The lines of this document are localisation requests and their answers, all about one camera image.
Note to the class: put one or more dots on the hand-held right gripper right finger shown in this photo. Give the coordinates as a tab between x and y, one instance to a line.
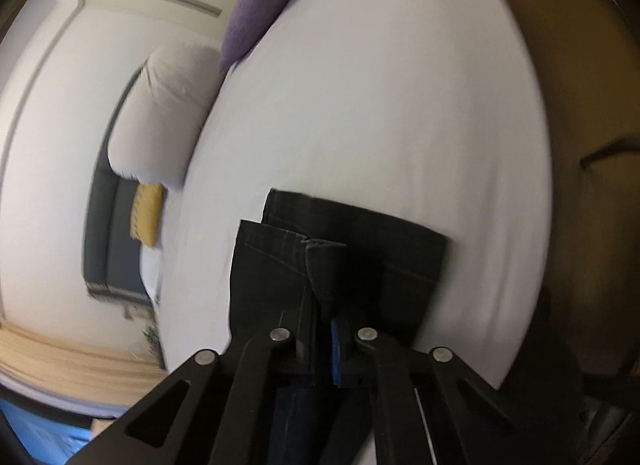
339	355

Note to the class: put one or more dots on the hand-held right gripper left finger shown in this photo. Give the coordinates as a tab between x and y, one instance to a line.
240	395

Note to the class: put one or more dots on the black pants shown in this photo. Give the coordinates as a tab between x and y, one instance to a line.
360	245

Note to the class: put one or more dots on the green potted plant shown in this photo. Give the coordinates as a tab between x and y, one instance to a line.
150	335

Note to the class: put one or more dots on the white pillow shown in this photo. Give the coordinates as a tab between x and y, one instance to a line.
150	270

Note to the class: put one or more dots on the grey headboard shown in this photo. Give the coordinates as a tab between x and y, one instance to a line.
107	245

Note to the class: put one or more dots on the yellow pillow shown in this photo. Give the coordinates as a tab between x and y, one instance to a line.
147	215

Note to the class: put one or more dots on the blue object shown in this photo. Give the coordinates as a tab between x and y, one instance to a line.
35	435

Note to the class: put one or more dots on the white bed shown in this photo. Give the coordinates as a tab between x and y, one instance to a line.
375	95

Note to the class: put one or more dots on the white folded duvet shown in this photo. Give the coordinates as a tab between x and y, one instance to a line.
160	110

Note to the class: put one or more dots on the purple pillow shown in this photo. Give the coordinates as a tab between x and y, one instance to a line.
260	5

